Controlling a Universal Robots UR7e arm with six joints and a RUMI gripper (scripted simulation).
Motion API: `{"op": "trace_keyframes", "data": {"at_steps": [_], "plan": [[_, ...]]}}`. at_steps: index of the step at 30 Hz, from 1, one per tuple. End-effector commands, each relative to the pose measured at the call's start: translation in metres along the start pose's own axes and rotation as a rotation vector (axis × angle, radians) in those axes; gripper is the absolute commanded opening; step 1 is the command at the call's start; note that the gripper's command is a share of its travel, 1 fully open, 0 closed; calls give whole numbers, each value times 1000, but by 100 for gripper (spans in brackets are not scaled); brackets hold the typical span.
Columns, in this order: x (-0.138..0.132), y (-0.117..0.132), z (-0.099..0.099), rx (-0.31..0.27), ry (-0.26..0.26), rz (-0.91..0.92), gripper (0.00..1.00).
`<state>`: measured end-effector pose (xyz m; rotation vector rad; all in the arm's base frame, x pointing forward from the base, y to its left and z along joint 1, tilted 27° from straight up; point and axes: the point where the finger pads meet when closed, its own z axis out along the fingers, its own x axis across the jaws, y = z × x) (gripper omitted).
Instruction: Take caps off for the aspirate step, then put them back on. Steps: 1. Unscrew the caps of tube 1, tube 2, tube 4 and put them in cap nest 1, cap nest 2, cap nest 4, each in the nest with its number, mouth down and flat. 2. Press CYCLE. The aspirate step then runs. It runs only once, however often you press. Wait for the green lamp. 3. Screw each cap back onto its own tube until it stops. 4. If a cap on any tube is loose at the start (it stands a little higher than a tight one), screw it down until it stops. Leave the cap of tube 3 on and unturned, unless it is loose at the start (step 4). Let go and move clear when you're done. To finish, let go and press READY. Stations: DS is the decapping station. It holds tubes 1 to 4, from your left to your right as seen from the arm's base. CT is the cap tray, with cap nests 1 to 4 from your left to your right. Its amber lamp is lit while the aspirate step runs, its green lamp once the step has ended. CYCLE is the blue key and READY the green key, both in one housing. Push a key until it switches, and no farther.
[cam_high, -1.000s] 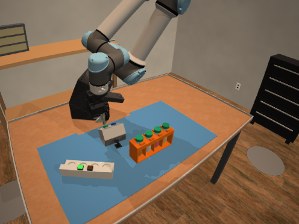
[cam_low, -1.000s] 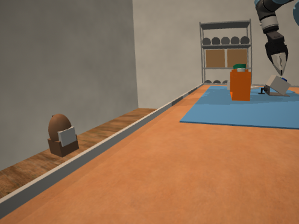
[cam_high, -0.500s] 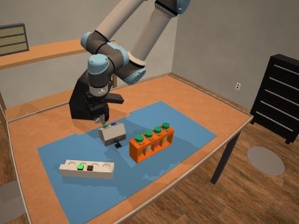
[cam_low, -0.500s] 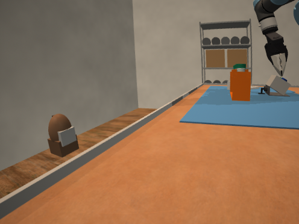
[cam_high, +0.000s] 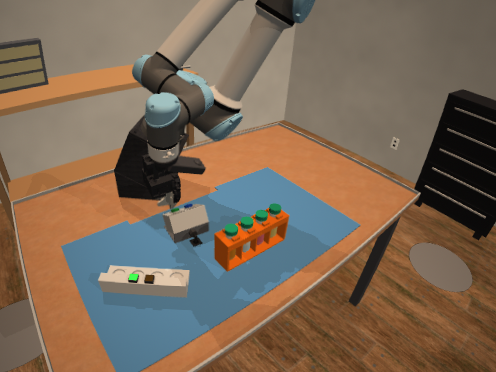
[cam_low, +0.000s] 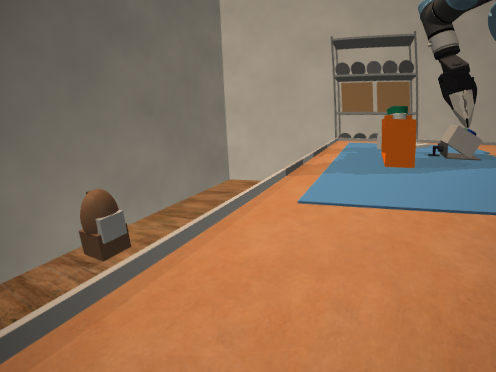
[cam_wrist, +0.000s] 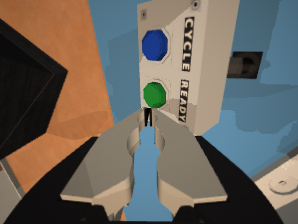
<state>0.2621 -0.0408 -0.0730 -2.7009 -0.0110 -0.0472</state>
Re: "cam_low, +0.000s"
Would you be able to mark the grey table edge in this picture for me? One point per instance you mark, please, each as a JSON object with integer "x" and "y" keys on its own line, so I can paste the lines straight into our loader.
{"x": 27, "y": 330}

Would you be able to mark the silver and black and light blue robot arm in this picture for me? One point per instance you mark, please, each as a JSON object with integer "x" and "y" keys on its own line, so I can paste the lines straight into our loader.
{"x": 437, "y": 32}

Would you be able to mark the blue bench mat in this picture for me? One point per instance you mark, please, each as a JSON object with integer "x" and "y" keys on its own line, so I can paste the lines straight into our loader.
{"x": 358, "y": 178}

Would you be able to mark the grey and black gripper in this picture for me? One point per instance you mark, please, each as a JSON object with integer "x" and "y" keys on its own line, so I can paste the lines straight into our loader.
{"x": 450, "y": 84}

